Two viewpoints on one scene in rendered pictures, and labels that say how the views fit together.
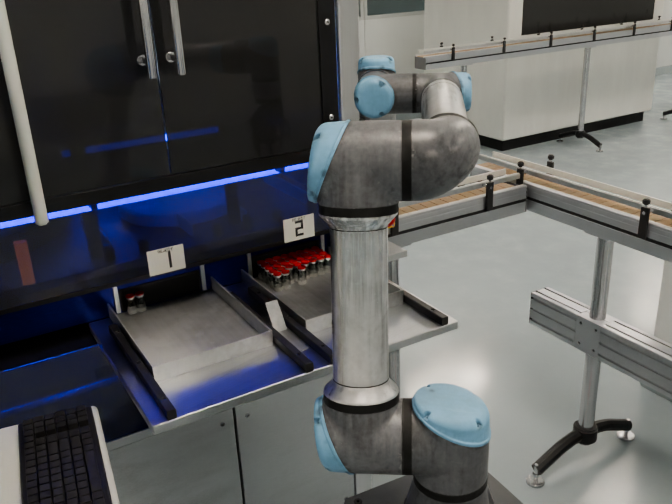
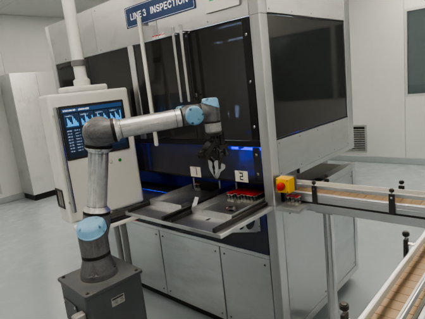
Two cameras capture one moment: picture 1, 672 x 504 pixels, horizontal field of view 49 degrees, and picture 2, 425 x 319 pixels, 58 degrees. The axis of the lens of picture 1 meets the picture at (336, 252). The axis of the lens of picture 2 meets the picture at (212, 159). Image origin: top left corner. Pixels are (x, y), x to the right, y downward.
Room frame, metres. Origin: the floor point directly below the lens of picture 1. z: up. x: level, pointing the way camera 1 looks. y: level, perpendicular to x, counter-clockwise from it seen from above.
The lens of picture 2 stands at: (1.00, -1.72, 1.51)
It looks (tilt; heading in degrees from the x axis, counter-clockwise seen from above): 11 degrees down; 73
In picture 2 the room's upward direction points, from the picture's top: 6 degrees counter-clockwise
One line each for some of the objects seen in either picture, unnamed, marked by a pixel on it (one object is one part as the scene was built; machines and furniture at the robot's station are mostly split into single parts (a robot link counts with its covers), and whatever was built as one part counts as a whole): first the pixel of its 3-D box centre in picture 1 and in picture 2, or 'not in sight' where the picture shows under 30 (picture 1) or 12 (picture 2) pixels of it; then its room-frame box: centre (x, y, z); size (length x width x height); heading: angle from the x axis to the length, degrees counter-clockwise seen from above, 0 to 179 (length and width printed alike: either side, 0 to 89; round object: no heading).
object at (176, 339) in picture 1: (186, 323); (187, 195); (1.46, 0.34, 0.90); 0.34 x 0.26 x 0.04; 30
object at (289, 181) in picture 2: not in sight; (286, 183); (1.85, -0.11, 1.00); 0.08 x 0.07 x 0.07; 30
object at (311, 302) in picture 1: (318, 285); (233, 203); (1.62, 0.05, 0.90); 0.34 x 0.26 x 0.04; 30
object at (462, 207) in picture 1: (429, 205); (356, 197); (2.12, -0.29, 0.92); 0.69 x 0.16 x 0.16; 120
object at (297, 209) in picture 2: (374, 250); (295, 206); (1.89, -0.11, 0.87); 0.14 x 0.13 x 0.02; 30
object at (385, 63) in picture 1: (376, 84); (210, 110); (1.51, -0.10, 1.40); 0.09 x 0.08 x 0.11; 173
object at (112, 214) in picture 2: (62, 473); (117, 215); (1.06, 0.50, 0.82); 0.40 x 0.14 x 0.02; 22
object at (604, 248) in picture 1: (594, 342); not in sight; (2.05, -0.81, 0.46); 0.09 x 0.09 x 0.77; 30
